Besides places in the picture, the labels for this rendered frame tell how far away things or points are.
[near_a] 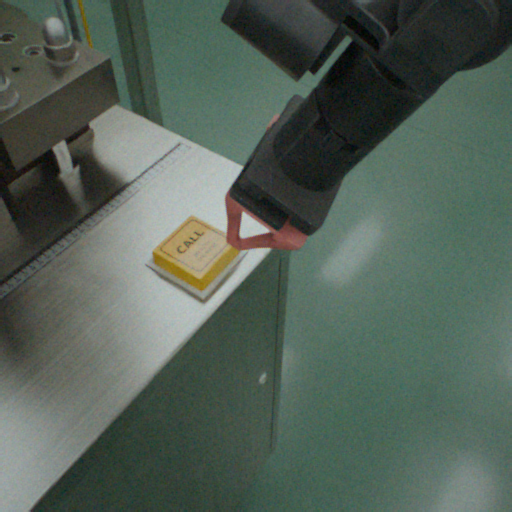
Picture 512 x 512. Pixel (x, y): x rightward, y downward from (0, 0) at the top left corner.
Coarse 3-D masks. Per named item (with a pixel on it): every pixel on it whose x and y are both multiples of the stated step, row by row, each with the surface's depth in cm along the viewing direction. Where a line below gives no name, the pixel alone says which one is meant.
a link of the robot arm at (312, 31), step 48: (240, 0) 33; (288, 0) 32; (336, 0) 32; (384, 0) 32; (432, 0) 28; (480, 0) 27; (288, 48) 34; (384, 48) 30; (432, 48) 29; (480, 48) 28
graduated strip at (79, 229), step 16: (176, 144) 79; (160, 160) 77; (176, 160) 77; (144, 176) 75; (128, 192) 73; (96, 208) 71; (112, 208) 71; (80, 224) 69; (96, 224) 69; (64, 240) 68; (32, 256) 66; (48, 256) 66; (16, 272) 65; (32, 272) 65; (0, 288) 63
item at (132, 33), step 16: (112, 0) 140; (128, 0) 138; (128, 16) 141; (144, 16) 145; (128, 32) 144; (144, 32) 147; (128, 48) 148; (144, 48) 149; (128, 64) 152; (144, 64) 152; (128, 80) 156; (144, 80) 155; (144, 96) 157; (144, 112) 161; (160, 112) 166
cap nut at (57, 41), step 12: (48, 24) 65; (60, 24) 65; (48, 36) 65; (60, 36) 65; (48, 48) 66; (60, 48) 66; (72, 48) 67; (48, 60) 67; (60, 60) 67; (72, 60) 67
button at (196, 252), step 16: (192, 224) 66; (208, 224) 66; (176, 240) 65; (192, 240) 65; (208, 240) 65; (224, 240) 65; (160, 256) 63; (176, 256) 63; (192, 256) 63; (208, 256) 63; (224, 256) 63; (176, 272) 63; (192, 272) 62; (208, 272) 62
